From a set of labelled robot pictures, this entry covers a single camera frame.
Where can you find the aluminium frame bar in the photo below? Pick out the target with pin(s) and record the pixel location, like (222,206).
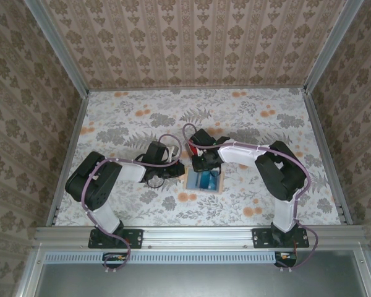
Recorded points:
(29,272)
(367,272)

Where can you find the aluminium frame post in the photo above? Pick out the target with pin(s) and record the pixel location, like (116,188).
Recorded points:
(58,46)
(331,46)

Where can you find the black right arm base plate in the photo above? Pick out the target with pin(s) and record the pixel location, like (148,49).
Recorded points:
(261,238)

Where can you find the grey metal panel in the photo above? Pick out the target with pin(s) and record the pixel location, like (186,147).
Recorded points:
(198,281)

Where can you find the floral patterned table cover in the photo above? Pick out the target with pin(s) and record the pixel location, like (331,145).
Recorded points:
(185,216)

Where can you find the long aluminium frame rail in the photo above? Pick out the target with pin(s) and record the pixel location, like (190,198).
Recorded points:
(198,236)

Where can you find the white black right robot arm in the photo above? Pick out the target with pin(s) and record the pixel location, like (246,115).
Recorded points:
(281,176)

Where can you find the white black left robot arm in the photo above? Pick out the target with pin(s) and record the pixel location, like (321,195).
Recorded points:
(92,182)

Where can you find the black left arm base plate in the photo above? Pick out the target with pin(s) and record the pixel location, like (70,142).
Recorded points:
(133,238)

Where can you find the blue card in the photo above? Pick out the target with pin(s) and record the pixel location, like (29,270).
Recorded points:
(205,182)

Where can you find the black connector board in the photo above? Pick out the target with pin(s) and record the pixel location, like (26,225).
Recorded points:
(286,256)
(114,257)

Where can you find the aluminium table edge rail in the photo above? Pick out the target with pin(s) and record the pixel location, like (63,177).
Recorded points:
(77,123)
(318,123)

